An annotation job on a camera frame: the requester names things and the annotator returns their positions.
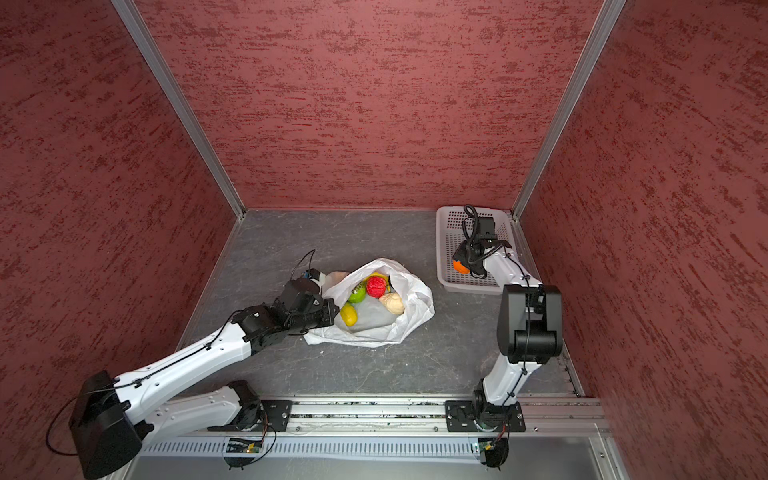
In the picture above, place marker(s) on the circuit board under rail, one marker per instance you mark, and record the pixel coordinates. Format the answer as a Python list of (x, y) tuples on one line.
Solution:
[(493, 453), (242, 452)]

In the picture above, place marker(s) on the left aluminium corner post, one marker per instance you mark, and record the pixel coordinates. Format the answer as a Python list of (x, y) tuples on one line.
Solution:
[(135, 25)]

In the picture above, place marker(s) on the green toy fruit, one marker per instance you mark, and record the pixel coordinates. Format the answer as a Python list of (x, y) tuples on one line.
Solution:
[(358, 294)]

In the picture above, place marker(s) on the white plastic bag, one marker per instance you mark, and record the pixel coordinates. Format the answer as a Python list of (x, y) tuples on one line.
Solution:
[(376, 327)]

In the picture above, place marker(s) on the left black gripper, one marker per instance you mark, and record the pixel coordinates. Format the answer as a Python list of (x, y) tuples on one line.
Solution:
[(328, 314)]

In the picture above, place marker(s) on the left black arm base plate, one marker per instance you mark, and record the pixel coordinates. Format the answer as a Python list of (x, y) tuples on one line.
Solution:
[(269, 414)]

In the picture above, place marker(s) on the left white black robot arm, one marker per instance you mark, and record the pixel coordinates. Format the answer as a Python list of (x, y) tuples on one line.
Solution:
[(114, 418)]

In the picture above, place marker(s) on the beige toy fruit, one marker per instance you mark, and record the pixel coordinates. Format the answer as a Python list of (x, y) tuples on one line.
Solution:
[(393, 302)]

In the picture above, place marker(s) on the aluminium corner post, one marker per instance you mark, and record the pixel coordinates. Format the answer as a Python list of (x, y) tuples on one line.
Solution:
[(135, 25), (601, 30)]

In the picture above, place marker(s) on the orange toy fruit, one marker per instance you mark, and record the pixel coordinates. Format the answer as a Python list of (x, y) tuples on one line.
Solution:
[(460, 267)]

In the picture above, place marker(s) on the yellow toy lemon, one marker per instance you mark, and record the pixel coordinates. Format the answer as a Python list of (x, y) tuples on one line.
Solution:
[(349, 315)]

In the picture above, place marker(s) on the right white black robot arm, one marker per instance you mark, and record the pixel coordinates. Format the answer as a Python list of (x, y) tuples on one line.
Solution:
[(529, 328)]

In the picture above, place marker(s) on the right aluminium corner post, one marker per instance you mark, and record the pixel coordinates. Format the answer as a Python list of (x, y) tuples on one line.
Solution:
[(601, 30)]

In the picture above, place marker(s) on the yellow toy banana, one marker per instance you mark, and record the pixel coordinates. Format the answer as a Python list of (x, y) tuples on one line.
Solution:
[(384, 277)]

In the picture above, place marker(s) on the right circuit board under rail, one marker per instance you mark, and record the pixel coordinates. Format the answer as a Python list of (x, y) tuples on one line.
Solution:
[(493, 453)]

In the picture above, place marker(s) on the white perforated plastic basket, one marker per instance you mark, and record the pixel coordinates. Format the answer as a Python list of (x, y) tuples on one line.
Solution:
[(504, 266)]

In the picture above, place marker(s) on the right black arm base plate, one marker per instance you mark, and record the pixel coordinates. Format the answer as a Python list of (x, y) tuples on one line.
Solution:
[(469, 416)]

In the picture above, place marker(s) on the left circuit board under rail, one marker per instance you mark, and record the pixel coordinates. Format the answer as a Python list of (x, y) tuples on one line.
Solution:
[(242, 452)]

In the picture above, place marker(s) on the red toy fruit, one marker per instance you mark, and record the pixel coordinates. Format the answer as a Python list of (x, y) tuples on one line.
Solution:
[(376, 287)]

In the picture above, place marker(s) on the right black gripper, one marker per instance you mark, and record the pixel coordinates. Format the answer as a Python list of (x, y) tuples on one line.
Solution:
[(461, 254)]

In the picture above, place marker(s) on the aluminium front rail frame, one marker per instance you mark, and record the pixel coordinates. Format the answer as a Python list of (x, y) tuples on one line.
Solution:
[(410, 428)]

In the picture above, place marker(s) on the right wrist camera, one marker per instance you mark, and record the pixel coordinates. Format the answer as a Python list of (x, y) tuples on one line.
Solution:
[(476, 228)]

